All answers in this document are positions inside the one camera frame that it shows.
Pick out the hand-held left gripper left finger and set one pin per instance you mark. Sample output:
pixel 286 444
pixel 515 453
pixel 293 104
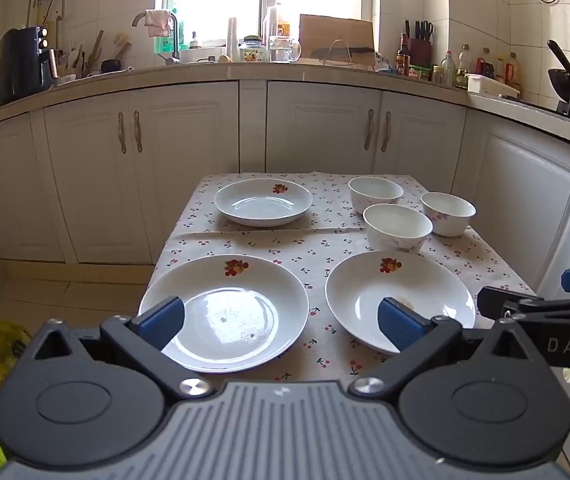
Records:
pixel 162 320

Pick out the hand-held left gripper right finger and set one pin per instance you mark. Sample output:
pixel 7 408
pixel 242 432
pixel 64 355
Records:
pixel 400 327

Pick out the white plate with fruit print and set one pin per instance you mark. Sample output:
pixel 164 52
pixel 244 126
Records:
pixel 365 285
pixel 225 310
pixel 265 205

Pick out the white bowl with pink flowers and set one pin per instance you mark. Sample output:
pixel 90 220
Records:
pixel 397 225
pixel 447 210
pixel 375 190

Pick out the cherry print tablecloth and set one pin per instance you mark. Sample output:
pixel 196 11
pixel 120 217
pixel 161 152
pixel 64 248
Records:
pixel 265 245

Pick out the white kitchen cabinets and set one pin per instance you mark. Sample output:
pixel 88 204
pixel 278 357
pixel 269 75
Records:
pixel 185 160

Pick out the white plastic container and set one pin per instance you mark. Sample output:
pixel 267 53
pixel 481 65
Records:
pixel 492 86

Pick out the clear glass bottle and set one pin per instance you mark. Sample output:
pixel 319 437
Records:
pixel 448 71

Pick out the red seasoning bottle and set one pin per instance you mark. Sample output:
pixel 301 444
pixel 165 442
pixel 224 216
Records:
pixel 484 65

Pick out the clear oil bottle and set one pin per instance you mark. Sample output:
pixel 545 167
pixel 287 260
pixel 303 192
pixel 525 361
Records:
pixel 464 65

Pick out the dark sauce bottle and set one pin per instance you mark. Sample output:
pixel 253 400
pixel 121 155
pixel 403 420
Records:
pixel 403 60

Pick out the knife block with knives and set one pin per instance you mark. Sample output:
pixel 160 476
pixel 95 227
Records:
pixel 419 50

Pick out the kitchen countertop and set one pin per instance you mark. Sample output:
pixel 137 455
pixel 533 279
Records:
pixel 315 72

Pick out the wooden utensils in holder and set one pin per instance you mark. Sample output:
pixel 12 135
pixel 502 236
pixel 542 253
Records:
pixel 92 55

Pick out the green dish soap bottle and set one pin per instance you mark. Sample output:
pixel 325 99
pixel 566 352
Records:
pixel 165 45

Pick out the metal kitchen faucet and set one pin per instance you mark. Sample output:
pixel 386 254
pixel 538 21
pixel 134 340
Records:
pixel 177 35

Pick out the stack of white cups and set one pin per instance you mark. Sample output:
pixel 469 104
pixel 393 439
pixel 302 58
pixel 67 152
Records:
pixel 232 37

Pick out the black air fryer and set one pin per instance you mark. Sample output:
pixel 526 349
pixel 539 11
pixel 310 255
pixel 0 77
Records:
pixel 22 65

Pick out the glass pitcher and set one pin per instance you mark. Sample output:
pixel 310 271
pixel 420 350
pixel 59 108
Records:
pixel 281 50

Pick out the pink cloth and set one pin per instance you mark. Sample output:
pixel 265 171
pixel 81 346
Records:
pixel 157 22

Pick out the kitchen window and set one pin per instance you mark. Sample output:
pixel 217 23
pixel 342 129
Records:
pixel 215 0

